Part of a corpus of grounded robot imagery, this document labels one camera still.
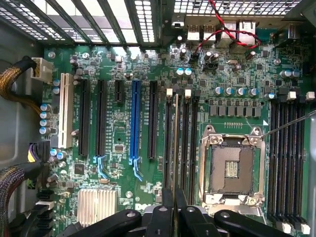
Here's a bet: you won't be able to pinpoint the RAM slot black latches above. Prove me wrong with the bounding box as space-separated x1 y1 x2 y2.
191 88 201 205
268 86 289 220
285 95 307 230

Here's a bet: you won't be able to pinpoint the RAM slot white latches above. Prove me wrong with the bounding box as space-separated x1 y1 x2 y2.
182 88 193 205
164 87 173 190
295 91 316 235
276 90 297 234

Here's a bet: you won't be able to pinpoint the silver socket cover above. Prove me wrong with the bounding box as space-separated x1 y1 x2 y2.
201 192 266 223

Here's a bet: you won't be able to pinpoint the silver finned heatsink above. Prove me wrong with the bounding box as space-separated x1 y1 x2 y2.
77 189 119 227

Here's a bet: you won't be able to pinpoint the CPU socket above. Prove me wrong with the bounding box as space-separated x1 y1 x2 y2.
198 124 267 219

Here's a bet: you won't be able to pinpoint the long black expansion slot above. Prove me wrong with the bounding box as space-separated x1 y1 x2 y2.
78 78 91 157
93 79 109 179
147 80 159 160

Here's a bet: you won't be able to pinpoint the blue expansion slot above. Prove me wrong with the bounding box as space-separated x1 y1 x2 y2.
128 79 144 183

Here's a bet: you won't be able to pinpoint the green motherboard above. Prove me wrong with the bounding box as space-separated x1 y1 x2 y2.
41 14 316 237

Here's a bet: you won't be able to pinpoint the black power connector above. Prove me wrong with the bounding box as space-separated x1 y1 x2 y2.
28 140 52 166

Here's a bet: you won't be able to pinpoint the short black expansion slot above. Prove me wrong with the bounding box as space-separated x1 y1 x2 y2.
114 80 125 104

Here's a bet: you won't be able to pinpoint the white expansion slot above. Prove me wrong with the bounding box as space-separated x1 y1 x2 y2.
58 73 74 149

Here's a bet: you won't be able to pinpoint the grey metal PC case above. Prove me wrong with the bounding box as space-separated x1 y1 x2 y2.
0 0 316 237

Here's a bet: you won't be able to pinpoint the white power connector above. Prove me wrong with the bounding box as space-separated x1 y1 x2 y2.
31 56 54 81

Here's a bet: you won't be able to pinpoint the thin wire locking lever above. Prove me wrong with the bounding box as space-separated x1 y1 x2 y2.
260 116 316 139
198 137 208 202

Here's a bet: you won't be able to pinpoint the dark braided cable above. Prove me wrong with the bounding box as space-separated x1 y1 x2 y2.
0 158 44 224

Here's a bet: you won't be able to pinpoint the red black twisted wire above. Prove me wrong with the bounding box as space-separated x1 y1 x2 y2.
192 0 262 54

